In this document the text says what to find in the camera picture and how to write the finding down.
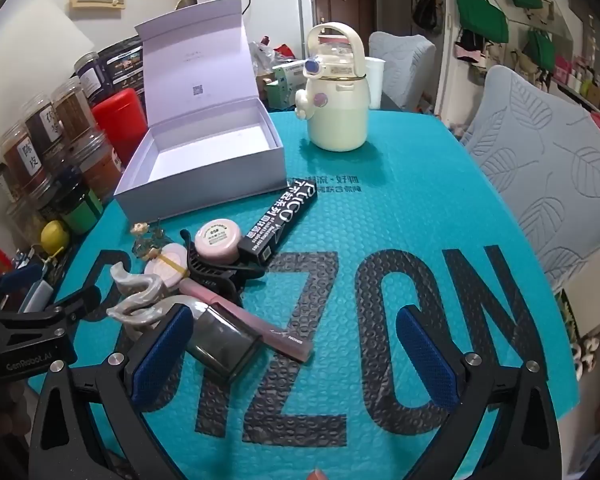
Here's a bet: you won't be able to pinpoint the red canister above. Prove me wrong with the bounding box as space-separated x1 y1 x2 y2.
91 87 148 176

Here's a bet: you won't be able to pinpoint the cream water bottle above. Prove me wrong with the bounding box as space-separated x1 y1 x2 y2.
294 21 371 153

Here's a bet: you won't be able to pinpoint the long black printed carton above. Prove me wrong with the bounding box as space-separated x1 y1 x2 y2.
237 182 318 266

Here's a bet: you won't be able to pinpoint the clear plastic bag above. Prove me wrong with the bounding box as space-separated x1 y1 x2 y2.
250 40 276 73

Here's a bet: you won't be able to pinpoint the grey translucent square case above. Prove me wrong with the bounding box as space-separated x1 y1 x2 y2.
185 305 266 386

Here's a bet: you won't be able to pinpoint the black hair claw clip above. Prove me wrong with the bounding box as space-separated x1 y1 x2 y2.
179 229 266 306

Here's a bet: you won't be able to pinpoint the pearly wavy hair clip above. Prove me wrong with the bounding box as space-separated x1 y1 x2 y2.
107 262 168 333

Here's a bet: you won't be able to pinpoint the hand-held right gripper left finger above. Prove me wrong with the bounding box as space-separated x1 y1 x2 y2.
27 304 196 480

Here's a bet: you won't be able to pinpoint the white fridge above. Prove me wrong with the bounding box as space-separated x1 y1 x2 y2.
196 0 315 61

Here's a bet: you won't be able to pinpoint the clear flower hair clip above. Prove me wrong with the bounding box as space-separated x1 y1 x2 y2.
130 219 173 261

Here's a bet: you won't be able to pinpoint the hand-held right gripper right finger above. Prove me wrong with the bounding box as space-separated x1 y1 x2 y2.
396 304 573 480

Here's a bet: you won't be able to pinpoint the black hanging bag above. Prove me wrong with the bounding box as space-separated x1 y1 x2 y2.
412 0 441 36

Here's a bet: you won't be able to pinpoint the group of clear plastic jars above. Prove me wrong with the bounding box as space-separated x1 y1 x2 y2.
0 77 126 241

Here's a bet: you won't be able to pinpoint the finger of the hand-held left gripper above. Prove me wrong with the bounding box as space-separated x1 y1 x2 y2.
37 286 102 338
0 262 45 295

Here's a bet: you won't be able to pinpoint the pink round cosmetic jar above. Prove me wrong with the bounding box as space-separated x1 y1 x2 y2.
195 217 245 265

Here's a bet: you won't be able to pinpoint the shelf of small bottles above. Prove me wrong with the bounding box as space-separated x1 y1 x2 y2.
555 55 600 126

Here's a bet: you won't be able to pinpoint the purple jar with white label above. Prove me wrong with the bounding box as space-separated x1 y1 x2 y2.
74 51 113 106

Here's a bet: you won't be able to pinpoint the brown door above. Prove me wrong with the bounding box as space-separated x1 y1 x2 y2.
312 0 376 56

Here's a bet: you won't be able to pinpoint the pink compact with yellow band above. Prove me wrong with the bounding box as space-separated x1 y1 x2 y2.
144 242 190 286

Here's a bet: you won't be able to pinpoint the teal bubble mat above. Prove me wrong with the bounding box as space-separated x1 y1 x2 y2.
25 107 581 480

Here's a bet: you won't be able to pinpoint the green white carton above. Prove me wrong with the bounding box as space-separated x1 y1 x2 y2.
265 62 306 111

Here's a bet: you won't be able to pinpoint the white hinged gift box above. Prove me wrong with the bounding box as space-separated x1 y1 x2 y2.
114 0 287 221

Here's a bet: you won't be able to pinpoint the white cup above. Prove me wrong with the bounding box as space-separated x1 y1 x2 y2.
365 56 385 110

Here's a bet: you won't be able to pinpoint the black printed packages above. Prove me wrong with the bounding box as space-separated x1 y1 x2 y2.
97 37 146 98

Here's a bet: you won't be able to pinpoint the translucent grey hair clip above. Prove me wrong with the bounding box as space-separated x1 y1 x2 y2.
152 294 206 321

